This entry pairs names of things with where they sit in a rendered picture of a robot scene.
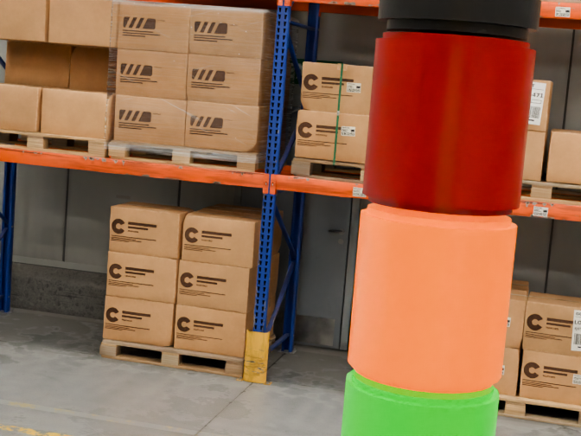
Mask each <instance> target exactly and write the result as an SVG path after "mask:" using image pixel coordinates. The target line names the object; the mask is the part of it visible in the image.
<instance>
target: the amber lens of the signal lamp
mask: <svg viewBox="0 0 581 436"><path fill-rule="evenodd" d="M511 221H512V219H511V218H510V217H508V216H505V215H502V216H471V215H447V214H437V213H428V212H421V211H413V210H407V209H402V208H392V207H387V206H383V205H379V204H376V203H371V204H368V205H367V208H366V209H363V210H362V211H361V218H360V229H359V239H358V248H357V258H356V268H355V278H354V297H353V307H352V317H351V327H350V337H349V346H348V363H349V364H350V365H351V366H352V367H353V368H354V370H355V371H356V372H357V373H358V374H360V375H362V376H364V377H365V378H367V379H369V380H372V381H374V382H378V383H381V384H385V385H388V386H391V387H395V388H403V389H408V390H413V391H420V392H428V393H442V394H460V393H471V392H476V391H482V390H484V389H486V388H490V387H491V386H492V385H493V384H494V383H496V382H498V381H499V380H500V379H501V372H502V364H503V357H504V348H505V340H506V332H507V323H508V308H509V299H510V292H511V283H512V275H513V267H514V251H515V243H516V235H517V226H516V224H514V223H512V222H511Z"/></svg>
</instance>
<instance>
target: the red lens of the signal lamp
mask: <svg viewBox="0 0 581 436"><path fill-rule="evenodd" d="M535 56H536V50H534V49H530V43H528V42H521V41H515V40H509V39H501V38H493V37H483V36H473V35H452V34H438V33H421V32H384V33H383V37H382V38H376V43H375V53H374V63H373V82H372V92H371V101H370V112H369V121H368V131H367V150H366V160H365V170H364V180H363V190H362V194H364V195H365V196H368V200H369V201H370V202H373V203H376V204H379V205H383V206H387V207H392V208H402V209H407V210H413V211H421V212H428V213H437V214H447V215H471V216H502V215H511V214H512V213H513V209H517V208H519V207H520V194H521V186H522V178H523V170H524V162H525V154H526V145H527V130H528V121H529V113H530V105H531V97H532V89H533V73H534V65H535Z"/></svg>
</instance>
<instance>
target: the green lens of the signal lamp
mask: <svg viewBox="0 0 581 436"><path fill-rule="evenodd" d="M498 405H499V392H498V390H497V389H496V388H495V387H494V386H493V385H492V386H491V387H490V388H486V389H484V390H482V391H476V392H471V393H460V394H442V393H428V392H420V391H413V390H408V389H403V388H395V387H391V386H388V385H385V384H381V383H378V382H376V381H372V380H369V379H367V378H365V377H364V376H362V375H360V374H358V373H357V372H356V371H355V370H354V369H353V370H352V371H350V372H349V373H348V374H347V378H346V386H345V395H344V405H343V416H342V434H341V436H495V429H496V421H497V413H498Z"/></svg>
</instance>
